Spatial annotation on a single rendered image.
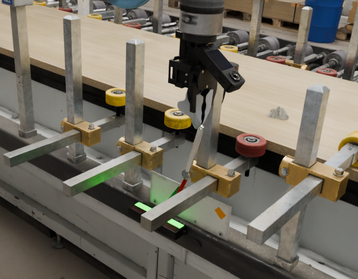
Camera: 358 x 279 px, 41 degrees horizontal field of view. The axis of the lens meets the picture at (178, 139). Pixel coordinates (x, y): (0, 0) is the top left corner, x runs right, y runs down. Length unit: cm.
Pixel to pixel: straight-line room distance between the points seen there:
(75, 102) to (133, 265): 78
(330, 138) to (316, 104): 40
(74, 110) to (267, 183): 61
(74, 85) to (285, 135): 63
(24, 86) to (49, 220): 79
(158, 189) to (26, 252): 116
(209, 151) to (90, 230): 106
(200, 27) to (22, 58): 82
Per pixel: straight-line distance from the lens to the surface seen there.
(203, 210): 123
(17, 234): 247
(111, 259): 203
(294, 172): 104
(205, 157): 117
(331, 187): 102
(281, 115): 146
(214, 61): 98
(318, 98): 98
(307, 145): 102
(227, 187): 115
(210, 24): 98
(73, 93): 147
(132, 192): 139
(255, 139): 129
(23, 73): 167
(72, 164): 155
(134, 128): 131
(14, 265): 229
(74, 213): 215
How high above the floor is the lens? 143
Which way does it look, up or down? 25 degrees down
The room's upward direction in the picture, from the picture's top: 4 degrees clockwise
